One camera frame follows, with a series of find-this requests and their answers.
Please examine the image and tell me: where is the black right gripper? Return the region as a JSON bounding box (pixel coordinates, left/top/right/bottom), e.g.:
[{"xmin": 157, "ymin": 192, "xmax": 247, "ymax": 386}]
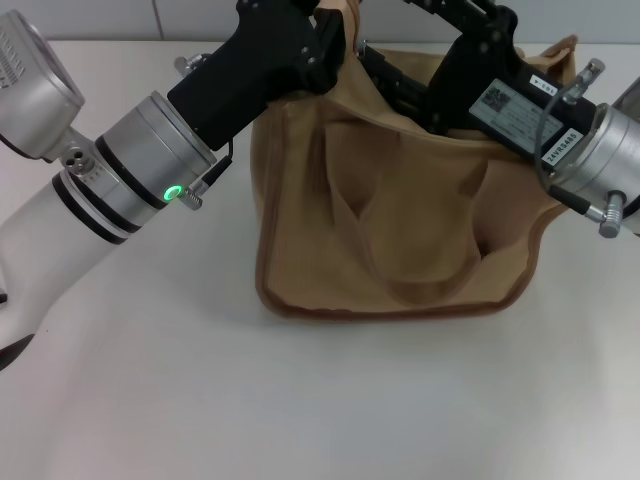
[{"xmin": 359, "ymin": 0, "xmax": 609, "ymax": 167}]

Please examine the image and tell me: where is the khaki canvas food bag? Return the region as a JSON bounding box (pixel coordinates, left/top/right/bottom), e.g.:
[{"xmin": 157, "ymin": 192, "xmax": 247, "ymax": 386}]
[{"xmin": 252, "ymin": 0, "xmax": 581, "ymax": 321}]

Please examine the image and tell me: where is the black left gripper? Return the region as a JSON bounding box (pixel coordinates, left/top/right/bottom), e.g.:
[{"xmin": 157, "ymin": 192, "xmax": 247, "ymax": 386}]
[{"xmin": 166, "ymin": 0, "xmax": 347, "ymax": 151}]

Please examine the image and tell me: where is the right arm connector cable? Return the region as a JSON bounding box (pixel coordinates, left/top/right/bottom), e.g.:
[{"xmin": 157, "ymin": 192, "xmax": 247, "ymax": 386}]
[{"xmin": 533, "ymin": 58, "xmax": 630, "ymax": 239}]

